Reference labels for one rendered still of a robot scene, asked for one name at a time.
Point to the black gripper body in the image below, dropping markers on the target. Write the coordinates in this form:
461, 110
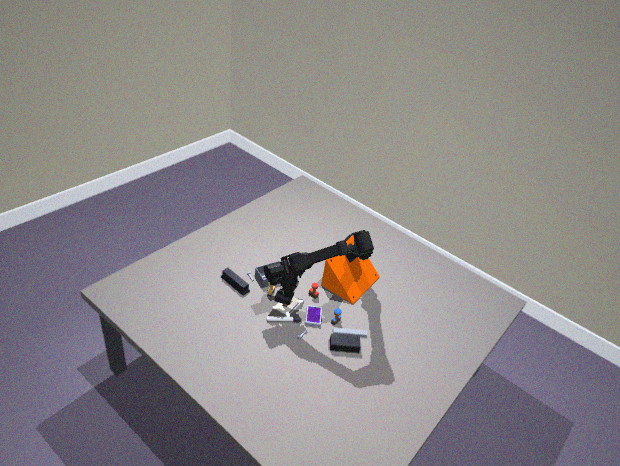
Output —
284, 296

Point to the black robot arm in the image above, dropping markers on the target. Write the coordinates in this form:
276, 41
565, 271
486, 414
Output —
298, 262

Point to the cream paper card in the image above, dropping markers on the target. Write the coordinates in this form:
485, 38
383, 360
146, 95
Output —
290, 308

